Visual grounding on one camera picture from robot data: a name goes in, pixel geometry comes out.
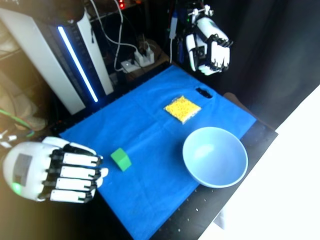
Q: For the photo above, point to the brown wooden board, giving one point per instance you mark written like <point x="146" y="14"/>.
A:
<point x="235" y="100"/>

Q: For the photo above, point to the black curtain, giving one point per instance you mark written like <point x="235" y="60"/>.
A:
<point x="275" y="37"/>

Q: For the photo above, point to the white power adapter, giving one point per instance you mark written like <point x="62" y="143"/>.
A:
<point x="128" y="65"/>

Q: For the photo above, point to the white hanging connector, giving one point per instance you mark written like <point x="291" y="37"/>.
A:
<point x="173" y="27"/>

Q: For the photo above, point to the blue cloth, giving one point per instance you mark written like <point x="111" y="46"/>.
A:
<point x="150" y="120"/>

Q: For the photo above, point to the white panel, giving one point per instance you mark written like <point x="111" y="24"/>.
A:
<point x="275" y="175"/>

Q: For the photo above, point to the white power strip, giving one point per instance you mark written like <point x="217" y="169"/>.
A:
<point x="145" y="58"/>

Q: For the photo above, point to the green block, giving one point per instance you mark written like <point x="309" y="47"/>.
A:
<point x="121" y="160"/>

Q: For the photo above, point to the beige fabric bag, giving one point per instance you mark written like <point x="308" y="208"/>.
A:
<point x="15" y="100"/>

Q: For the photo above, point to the light blue bowl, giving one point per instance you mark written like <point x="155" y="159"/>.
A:
<point x="215" y="160"/>

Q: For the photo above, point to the white tower with blue light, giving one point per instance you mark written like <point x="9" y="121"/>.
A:
<point x="37" y="55"/>

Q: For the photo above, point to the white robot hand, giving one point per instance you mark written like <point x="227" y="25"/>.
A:
<point x="27" y="165"/>
<point x="208" y="28"/>

